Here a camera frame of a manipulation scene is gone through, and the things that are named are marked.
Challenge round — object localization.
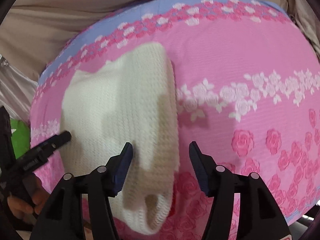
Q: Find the pink floral bed sheet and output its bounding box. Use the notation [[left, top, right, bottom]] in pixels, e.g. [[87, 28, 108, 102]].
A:
[[30, 0, 319, 239]]

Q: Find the beige curtain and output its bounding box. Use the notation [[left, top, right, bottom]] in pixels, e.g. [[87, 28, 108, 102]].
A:
[[1, 0, 319, 127]]

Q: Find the person's left hand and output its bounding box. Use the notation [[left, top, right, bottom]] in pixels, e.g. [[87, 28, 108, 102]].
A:
[[7, 174, 50, 223]]

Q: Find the green object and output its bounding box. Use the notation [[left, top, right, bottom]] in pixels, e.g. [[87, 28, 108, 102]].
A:
[[10, 119, 30, 159]]

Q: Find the white striped knit sweater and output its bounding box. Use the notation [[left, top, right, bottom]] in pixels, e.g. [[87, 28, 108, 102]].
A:
[[60, 42, 180, 235]]

